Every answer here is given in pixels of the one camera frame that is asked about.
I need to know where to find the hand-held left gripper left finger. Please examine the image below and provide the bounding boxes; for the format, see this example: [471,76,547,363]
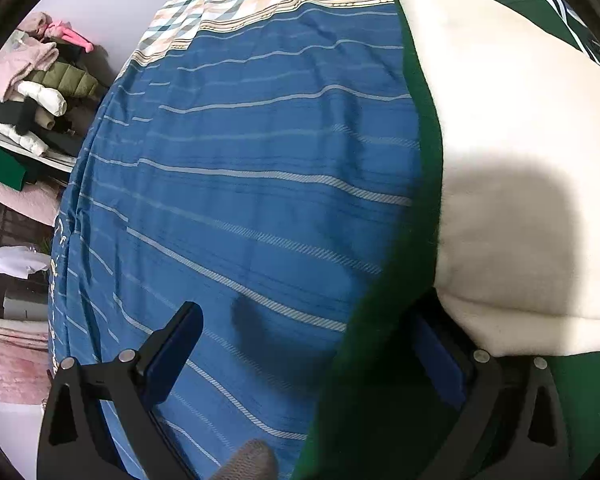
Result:
[36,302,203,480]

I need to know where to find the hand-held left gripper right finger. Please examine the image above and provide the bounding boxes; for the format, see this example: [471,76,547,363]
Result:
[415,294,571,480]

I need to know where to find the green white-striped fleece-lined jacket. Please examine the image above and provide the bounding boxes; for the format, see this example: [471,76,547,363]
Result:
[290,0,600,480]

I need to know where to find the person's left hand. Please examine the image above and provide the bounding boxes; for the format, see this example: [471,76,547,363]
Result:
[215,438,281,480]

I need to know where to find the white box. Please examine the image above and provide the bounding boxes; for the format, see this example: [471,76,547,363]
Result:
[2,292,49,322]

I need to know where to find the white crumpled cloth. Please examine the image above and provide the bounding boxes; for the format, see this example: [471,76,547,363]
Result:
[0,247,52,281]

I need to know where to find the blue striped plaid bed sheet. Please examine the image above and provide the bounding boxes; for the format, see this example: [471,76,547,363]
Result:
[47,0,581,480]

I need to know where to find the pink cloth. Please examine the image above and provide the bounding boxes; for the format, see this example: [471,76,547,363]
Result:
[0,172,64,227]

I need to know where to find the green garment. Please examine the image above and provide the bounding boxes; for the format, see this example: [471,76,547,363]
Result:
[0,142,28,192]

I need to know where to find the white garment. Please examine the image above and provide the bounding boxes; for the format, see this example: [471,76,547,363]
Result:
[0,110,49,157]

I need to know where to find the white puffer jacket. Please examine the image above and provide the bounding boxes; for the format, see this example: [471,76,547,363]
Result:
[15,80,68,117]

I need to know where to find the dark garment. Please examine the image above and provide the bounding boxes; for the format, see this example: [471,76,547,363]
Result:
[0,97,36,133]

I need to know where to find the olive puffer jacket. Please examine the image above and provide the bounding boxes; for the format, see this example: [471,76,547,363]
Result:
[27,60,106,101]

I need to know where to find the pink fleece garment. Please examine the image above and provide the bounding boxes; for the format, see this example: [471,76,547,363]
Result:
[0,12,61,101]

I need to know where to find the pink plush strap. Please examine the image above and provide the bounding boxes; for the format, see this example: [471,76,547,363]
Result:
[45,20,95,54]

